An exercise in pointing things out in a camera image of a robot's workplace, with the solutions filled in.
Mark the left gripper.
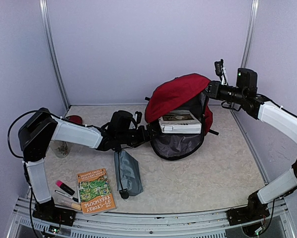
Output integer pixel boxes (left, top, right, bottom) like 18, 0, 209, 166
117, 122, 161, 147

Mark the white coffee cover book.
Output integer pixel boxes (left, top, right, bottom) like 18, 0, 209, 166
158, 110, 202, 134

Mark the red student backpack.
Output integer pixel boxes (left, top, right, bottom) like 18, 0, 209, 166
145, 73, 219, 161

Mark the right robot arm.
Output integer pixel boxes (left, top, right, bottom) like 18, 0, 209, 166
206, 62, 297, 220

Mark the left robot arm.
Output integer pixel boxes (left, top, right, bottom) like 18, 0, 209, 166
18, 108, 161, 221

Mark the grey pencil case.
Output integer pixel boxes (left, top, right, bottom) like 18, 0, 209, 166
114, 150, 143, 200

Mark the red floral round tin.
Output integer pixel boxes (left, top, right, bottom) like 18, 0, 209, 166
65, 115, 83, 124

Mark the orange treehouse book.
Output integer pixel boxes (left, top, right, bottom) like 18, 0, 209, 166
77, 168, 116, 216

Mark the floral ceramic mug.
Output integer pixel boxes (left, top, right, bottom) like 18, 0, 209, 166
50, 140, 70, 158

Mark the pink highlighter marker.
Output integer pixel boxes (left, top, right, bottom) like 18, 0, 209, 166
56, 180, 75, 196

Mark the black pen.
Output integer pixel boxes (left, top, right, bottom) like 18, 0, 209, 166
54, 190, 79, 203

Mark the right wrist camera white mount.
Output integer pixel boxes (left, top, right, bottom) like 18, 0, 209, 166
214, 59, 228, 85

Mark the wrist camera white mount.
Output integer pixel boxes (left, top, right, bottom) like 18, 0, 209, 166
214, 59, 228, 85
129, 111, 143, 129

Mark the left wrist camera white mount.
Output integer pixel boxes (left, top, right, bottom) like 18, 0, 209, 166
129, 111, 143, 129

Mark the right aluminium corner post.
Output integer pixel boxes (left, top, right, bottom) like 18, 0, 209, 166
240, 0, 260, 67

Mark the aluminium corner post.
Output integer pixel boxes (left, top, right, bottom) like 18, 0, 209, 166
240, 0, 260, 67
39, 0, 71, 111

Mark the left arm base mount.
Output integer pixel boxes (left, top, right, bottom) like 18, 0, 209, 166
33, 198, 76, 227

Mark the aluminium front rail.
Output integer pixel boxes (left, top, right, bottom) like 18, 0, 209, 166
8, 197, 296, 238

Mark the left aluminium corner post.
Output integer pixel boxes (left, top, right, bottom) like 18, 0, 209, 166
39, 0, 71, 111

